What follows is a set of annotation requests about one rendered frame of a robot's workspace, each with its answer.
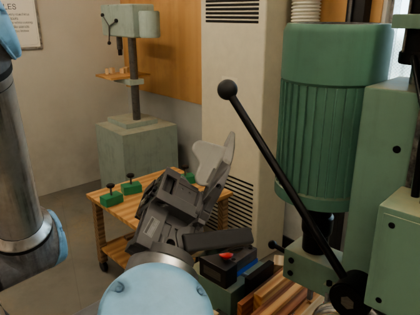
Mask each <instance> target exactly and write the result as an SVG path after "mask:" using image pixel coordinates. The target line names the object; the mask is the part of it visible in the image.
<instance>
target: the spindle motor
mask: <svg viewBox="0 0 420 315"><path fill-rule="evenodd" d="M394 33H395V31H394V29H393V28H391V24H390V23H380V22H289V23H287V25H286V27H285V28H284V31H283V42H282V63H281V86H280V97H279V117H278V129H277V149H276V161H277V162H278V164H279V165H280V167H281V169H282V170H283V172H284V173H285V175H286V177H287V178H288V180H289V182H290V183H291V185H292V186H293V188H294V190H295V191H296V192H297V195H298V196H299V198H300V199H301V201H302V203H303V204H304V205H305V207H306V209H307V210H311V211H317V212H324V213H344V212H349V203H350V198H351V189H352V184H353V175H354V165H355V160H356V151H357V146H358V137H359V128H360V122H361V113H362V108H363V99H364V90H365V87H366V86H370V85H373V84H376V83H380V82H383V81H386V80H388V74H389V66H390V62H391V53H392V49H393V41H394ZM274 191H275V193H276V194H277V195H278V197H280V198H281V199H282V200H283V201H285V202H287V203H289V204H292V205H294V204H293V203H292V201H291V200H290V198H289V196H288V195H287V194H286V192H285V190H284V188H283V187H282V186H281V183H280V182H279V180H278V179H277V177H276V175H275V178H274Z"/></svg>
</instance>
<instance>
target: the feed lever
mask: <svg viewBox="0 0 420 315"><path fill-rule="evenodd" d="M217 93H218V95H219V97H220V98H222V99H224V100H229V101H230V103H231V104H232V106H233V108H234V109H235V111H236V112H237V114H238V116H239V117H240V119H241V121H242V122H243V124H244V125H245V127H246V129H247V130H248V132H249V133H250V135H251V137H252V138H253V140H254V142H255V143H256V145H257V146H258V148H259V150H260V151H261V153H262V155H263V156H264V158H265V159H266V161H267V163H268V164H269V166H270V167H271V169H272V171H273V173H274V174H275V175H276V177H277V179H278V180H279V182H280V183H281V186H282V187H283V188H284V190H285V192H286V194H287V195H288V196H289V198H290V200H291V201H292V203H293V204H294V207H295V208H296V209H297V211H298V213H299V215H300V216H301V217H302V220H303V221H304V222H305V224H306V226H307V228H308V229H309V230H310V232H311V234H312V236H313V237H314V239H315V240H316V242H317V243H318V245H319V247H320V248H321V250H322V252H323V253H324V255H325V257H326V258H327V260H328V261H329V263H330V265H331V266H332V268H333V269H334V271H335V273H336V274H337V276H338V278H339V280H338V281H337V282H336V283H335V284H334V285H333V286H332V287H331V289H330V291H329V298H330V301H331V304H332V306H333V307H334V309H335V310H336V311H337V312H338V313H339V314H340V315H384V314H383V313H382V312H380V311H378V310H376V309H374V308H372V307H369V306H367V305H365V304H364V297H365V292H366V284H367V280H368V274H367V273H365V272H363V271H360V270H357V269H353V270H350V271H348V272H346V271H345V270H344V268H343V267H342V265H341V263H340V262H339V260H338V258H337V257H336V255H335V254H334V252H333V250H332V249H331V247H330V246H329V244H328V242H327V241H326V239H325V238H324V236H323V234H322V233H321V231H320V230H319V228H318V226H317V225H316V223H315V222H314V220H313V218H312V217H311V215H310V214H309V212H308V210H307V209H306V207H305V205H304V204H303V202H302V201H301V199H300V198H299V196H298V194H297V192H296V191H295V190H294V188H293V186H292V185H291V183H290V182H289V180H288V178H287V177H286V175H285V173H284V172H283V170H282V169H281V167H280V165H279V164H278V162H277V161H276V159H275V157H274V156H273V154H272V152H271V151H270V149H269V148H268V146H267V144H266V143H265V142H264V139H263V138H262V137H261V135H260V133H259V132H258V130H257V129H256V127H255V125H254V124H253V122H252V121H251V119H250V117H249V116H248V114H247V112H246V111H245V109H244V108H243V106H242V104H241V103H240V101H239V99H238V98H237V96H236V94H237V93H238V87H237V85H236V83H235V82H234V81H232V80H230V79H225V80H223V81H221V82H220V83H219V84H218V86H217Z"/></svg>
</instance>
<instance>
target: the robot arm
mask: <svg viewBox="0 0 420 315"><path fill-rule="evenodd" d="M21 53H22V51H21V46H20V43H19V39H18V36H17V34H16V31H15V29H14V26H13V24H12V22H11V20H10V18H9V15H8V13H7V11H6V10H5V8H4V6H3V4H2V2H1V1H0V292H1V291H3V290H5V289H7V288H10V287H11V286H14V285H16V284H18V283H20V282H22V281H25V280H27V279H29V278H31V277H33V276H35V275H37V274H39V273H41V272H43V271H45V270H48V269H50V268H53V267H55V266H56V265H57V264H59V263H61V262H63V261H64V260H65V259H66V258H67V256H68V244H67V240H66V236H65V233H64V231H63V229H62V225H61V222H60V220H59V219H58V217H57V216H56V214H55V213H54V211H52V210H50V209H45V208H44V207H42V206H40V203H39V197H38V192H37V188H36V183H35V179H34V173H33V168H32V164H31V159H30V155H29V150H28V144H27V141H26V135H25V132H24V126H23V120H22V117H21V112H20V108H19V103H18V97H17V94H16V88H15V84H14V79H13V65H12V61H11V60H12V59H13V60H16V59H17V58H20V57H21V55H22V54H21ZM234 150H235V133H234V132H233V131H231V132H230V133H229V135H228V137H227V139H226V141H225V143H224V146H220V145H217V144H213V143H210V142H206V141H196V142H195V143H194V144H193V146H192V153H193V155H194V157H195V158H196V159H197V161H198V163H199V167H198V169H197V171H196V173H195V177H194V178H195V182H196V183H197V184H198V185H200V186H205V188H204V191H198V190H199V189H198V188H197V187H195V186H193V185H191V184H190V183H189V181H188V180H187V179H186V178H185V177H184V176H181V174H180V173H178V172H176V171H175V170H173V169H171V168H170V167H166V170H165V171H164V172H163V173H162V174H161V175H160V176H159V177H158V178H157V179H156V180H154V181H153V182H152V183H151V184H150V185H149V186H148V187H146V188H145V190H144V194H143V195H142V198H141V201H140V203H139V206H138V209H137V211H136V214H135V216H134V217H135V218H136V219H138V220H139V223H138V225H137V228H136V232H135V233H134V237H133V238H132V239H131V240H130V241H129V242H128V243H127V246H126V248H125V251H124V252H127V253H129V254H131V255H132V256H131V257H130V258H129V260H128V262H127V265H126V268H125V270H124V273H122V274H121V275H120V276H119V277H118V278H117V279H115V280H114V281H113V282H112V283H111V284H110V285H109V287H108V288H107V289H106V291H105V292H104V294H103V296H102V298H101V299H100V300H98V301H96V302H94V303H93V304H91V305H89V306H87V307H85V308H84V309H82V310H80V311H78V312H76V313H74V314H73V315H214V312H213V307H212V305H211V302H210V300H209V297H208V295H207V293H206V292H205V290H204V288H203V287H202V286H201V285H200V283H199V282H198V274H197V272H196V271H195V269H194V268H193V266H194V259H193V258H196V257H201V256H209V255H213V254H222V253H233V254H236V253H239V252H241V251H242V250H243V249H244V248H245V247H246V246H248V245H250V244H252V243H253V242H254V238H253V234H252V232H251V229H250V228H249V227H241V228H236V227H231V228H229V229H223V230H217V231H206V232H203V231H204V230H203V226H204V225H205V224H206V223H207V221H208V220H209V217H210V215H211V212H212V210H213V207H214V205H215V203H216V202H217V200H218V199H219V197H220V195H221V193H222V191H223V189H224V186H225V183H226V180H227V178H228V175H229V172H230V169H231V163H232V161H233V156H234Z"/></svg>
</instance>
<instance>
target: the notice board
mask: <svg viewBox="0 0 420 315"><path fill-rule="evenodd" d="M0 1H1V2H2V4H3V6H4V8H5V10H6V11H7V13H8V15H9V18H10V20H11V22H12V25H13V26H14V29H15V31H16V34H17V37H18V39H19V43H20V46H21V50H29V49H43V42H42V37H41V28H40V23H39V14H38V5H37V1H36V0H0Z"/></svg>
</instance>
